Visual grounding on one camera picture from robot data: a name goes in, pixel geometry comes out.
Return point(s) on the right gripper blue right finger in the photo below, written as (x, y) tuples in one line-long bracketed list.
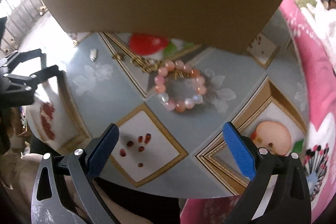
[(290, 200)]

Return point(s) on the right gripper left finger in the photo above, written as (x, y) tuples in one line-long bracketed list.
[(51, 201)]

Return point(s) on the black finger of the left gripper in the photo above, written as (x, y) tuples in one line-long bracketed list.
[(11, 61)]

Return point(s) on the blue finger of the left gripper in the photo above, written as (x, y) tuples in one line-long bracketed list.
[(36, 78)]

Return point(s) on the pink floral blanket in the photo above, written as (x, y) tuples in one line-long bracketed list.
[(318, 155)]

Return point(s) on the small silver pendant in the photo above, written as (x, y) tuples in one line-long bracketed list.
[(93, 55)]

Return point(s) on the fruit-pattern bed sheet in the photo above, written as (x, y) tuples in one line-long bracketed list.
[(170, 143)]

